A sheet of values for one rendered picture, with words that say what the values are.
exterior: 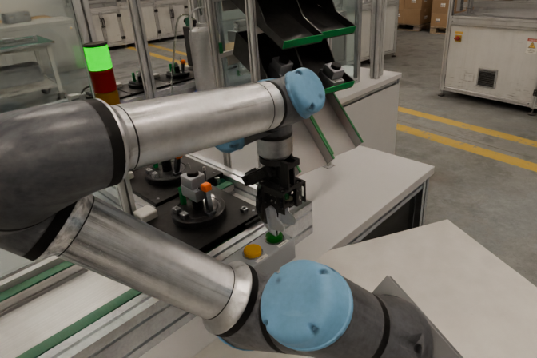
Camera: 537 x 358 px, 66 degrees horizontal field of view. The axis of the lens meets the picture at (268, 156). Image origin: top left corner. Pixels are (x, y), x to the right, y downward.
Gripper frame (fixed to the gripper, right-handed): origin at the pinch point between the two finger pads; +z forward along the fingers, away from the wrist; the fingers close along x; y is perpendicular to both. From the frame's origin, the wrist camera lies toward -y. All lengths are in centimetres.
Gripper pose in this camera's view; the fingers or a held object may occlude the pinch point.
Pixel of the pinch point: (273, 229)
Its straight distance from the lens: 98.5
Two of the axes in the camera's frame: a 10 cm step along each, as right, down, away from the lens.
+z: 0.6, 9.0, 4.2
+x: 7.0, -3.4, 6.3
